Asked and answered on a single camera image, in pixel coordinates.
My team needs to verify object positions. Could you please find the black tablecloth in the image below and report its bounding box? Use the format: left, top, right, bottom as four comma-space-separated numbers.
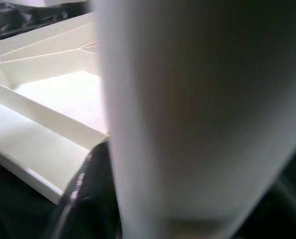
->
0, 0, 296, 239

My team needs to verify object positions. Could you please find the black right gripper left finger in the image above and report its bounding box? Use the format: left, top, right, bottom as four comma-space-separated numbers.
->
52, 139, 125, 239

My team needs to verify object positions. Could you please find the white plastic table top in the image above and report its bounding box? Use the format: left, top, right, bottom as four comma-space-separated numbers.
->
0, 11, 111, 206

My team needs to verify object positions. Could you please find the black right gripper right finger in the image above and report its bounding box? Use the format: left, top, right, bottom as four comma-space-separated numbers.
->
256, 154, 296, 239

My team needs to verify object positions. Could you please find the white plastic table leg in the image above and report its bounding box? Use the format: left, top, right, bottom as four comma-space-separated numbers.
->
92, 0, 296, 239

